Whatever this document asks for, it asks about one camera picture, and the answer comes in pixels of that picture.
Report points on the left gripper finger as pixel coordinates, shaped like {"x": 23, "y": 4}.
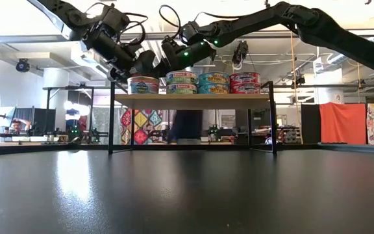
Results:
{"x": 144, "y": 61}
{"x": 118, "y": 76}

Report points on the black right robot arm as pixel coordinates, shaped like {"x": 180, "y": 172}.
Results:
{"x": 304, "y": 19}

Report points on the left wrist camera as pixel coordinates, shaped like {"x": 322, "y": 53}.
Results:
{"x": 115, "y": 16}

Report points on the colourful patchwork quilt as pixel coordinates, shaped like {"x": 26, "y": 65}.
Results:
{"x": 141, "y": 125}

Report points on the teal label can silver lid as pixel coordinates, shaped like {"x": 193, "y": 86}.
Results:
{"x": 213, "y": 89}
{"x": 213, "y": 78}

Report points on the orange cloth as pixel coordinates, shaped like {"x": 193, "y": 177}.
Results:
{"x": 343, "y": 123}

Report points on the gold-lid tuna can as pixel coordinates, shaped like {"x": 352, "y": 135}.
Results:
{"x": 143, "y": 85}

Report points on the wooden shelf black metal frame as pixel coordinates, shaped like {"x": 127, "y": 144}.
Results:
{"x": 190, "y": 101}

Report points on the small black robot arm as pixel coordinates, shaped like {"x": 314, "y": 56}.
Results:
{"x": 213, "y": 131}
{"x": 96, "y": 133}
{"x": 74, "y": 130}

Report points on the black table frame rails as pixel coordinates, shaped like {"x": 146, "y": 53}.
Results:
{"x": 297, "y": 147}

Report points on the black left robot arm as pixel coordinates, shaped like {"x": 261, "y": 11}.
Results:
{"x": 63, "y": 16}

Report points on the red label can silver lid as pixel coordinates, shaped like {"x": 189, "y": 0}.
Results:
{"x": 245, "y": 88}
{"x": 244, "y": 78}

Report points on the blue grey partition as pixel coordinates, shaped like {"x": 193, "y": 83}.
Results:
{"x": 34, "y": 118}

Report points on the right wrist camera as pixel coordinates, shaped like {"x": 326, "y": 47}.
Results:
{"x": 170, "y": 45}

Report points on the person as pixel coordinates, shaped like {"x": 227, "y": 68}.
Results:
{"x": 18, "y": 125}
{"x": 187, "y": 125}

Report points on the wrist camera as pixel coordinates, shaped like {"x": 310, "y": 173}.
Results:
{"x": 170, "y": 45}
{"x": 115, "y": 16}

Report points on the black panel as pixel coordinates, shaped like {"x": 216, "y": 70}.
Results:
{"x": 310, "y": 123}

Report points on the white ribbed ceiling duct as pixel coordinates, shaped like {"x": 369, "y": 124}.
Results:
{"x": 334, "y": 59}

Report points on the white ceiling air duct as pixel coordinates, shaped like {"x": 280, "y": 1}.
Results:
{"x": 89, "y": 61}

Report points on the black rack frame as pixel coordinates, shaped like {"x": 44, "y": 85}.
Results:
{"x": 70, "y": 87}

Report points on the black table mat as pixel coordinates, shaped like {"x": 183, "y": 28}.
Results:
{"x": 187, "y": 195}

